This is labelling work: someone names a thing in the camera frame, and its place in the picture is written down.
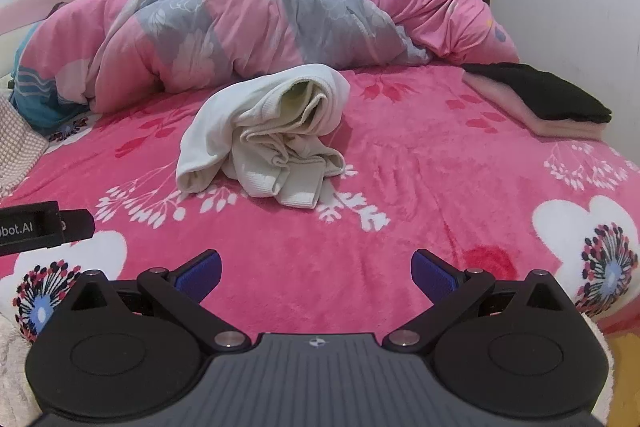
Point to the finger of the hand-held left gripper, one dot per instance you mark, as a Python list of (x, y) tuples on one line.
[(77, 226)]

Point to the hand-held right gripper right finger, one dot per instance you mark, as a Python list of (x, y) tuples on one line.
[(432, 274)]

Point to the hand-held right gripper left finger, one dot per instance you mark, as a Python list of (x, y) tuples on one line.
[(200, 274)]

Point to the white sweatshirt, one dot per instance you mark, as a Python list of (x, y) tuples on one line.
[(220, 127)]

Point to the beige knitted cloth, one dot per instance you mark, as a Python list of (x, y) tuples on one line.
[(17, 147)]

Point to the pink floral fleece blanket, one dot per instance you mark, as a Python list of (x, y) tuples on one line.
[(410, 167)]

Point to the teal striped pillow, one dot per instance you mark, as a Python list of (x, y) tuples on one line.
[(35, 97)]

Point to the white fleece cloth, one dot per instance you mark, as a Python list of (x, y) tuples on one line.
[(12, 367)]

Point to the pink headboard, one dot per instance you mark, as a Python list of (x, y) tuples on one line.
[(25, 14)]

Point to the pink grey floral duvet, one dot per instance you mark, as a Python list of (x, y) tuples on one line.
[(240, 17)]

